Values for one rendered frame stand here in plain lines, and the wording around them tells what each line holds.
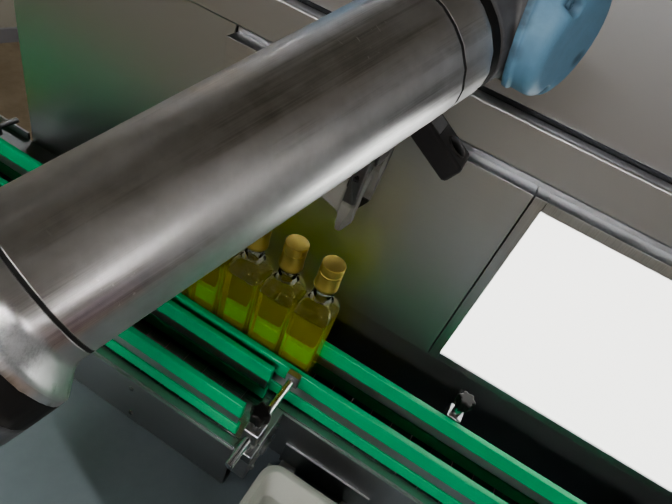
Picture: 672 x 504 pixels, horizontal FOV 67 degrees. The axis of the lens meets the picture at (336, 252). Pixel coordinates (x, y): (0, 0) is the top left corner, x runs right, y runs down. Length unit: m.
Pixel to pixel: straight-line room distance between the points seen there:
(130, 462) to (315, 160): 0.77
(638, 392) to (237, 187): 0.72
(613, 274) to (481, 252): 0.16
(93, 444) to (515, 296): 0.70
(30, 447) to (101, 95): 0.61
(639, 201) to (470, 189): 0.19
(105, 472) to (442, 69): 0.81
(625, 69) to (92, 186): 0.56
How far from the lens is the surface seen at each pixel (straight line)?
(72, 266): 0.21
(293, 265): 0.69
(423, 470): 0.83
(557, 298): 0.76
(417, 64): 0.26
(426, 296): 0.81
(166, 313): 0.86
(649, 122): 0.67
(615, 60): 0.65
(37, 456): 0.97
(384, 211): 0.75
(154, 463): 0.95
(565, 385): 0.86
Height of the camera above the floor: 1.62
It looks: 41 degrees down
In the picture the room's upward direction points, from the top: 21 degrees clockwise
